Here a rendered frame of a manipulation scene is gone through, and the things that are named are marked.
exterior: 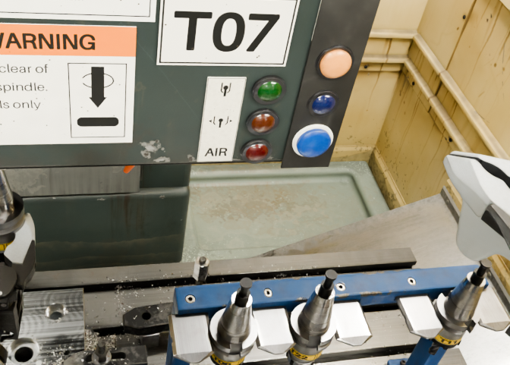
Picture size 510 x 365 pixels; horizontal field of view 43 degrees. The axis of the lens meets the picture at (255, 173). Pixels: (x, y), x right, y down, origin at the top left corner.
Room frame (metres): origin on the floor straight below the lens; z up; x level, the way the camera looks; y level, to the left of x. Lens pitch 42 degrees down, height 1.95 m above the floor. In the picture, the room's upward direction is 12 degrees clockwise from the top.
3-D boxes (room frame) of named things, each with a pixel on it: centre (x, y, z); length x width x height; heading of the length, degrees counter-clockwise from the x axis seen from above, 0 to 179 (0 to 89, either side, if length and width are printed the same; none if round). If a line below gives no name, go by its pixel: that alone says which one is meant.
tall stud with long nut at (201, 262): (0.77, 0.06, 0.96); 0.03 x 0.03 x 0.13
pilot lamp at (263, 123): (0.43, 0.00, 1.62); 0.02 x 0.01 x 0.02; 110
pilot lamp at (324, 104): (0.44, -0.04, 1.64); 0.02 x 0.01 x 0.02; 110
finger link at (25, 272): (0.48, 0.26, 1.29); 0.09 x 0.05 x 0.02; 1
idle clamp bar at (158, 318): (0.70, 0.05, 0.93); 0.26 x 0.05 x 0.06; 115
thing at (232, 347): (0.50, -0.01, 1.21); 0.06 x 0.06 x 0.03
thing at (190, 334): (0.48, 0.04, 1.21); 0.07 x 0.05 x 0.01; 20
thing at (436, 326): (0.59, -0.27, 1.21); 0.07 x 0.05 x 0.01; 20
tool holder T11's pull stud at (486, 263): (0.61, -0.33, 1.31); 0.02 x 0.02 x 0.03
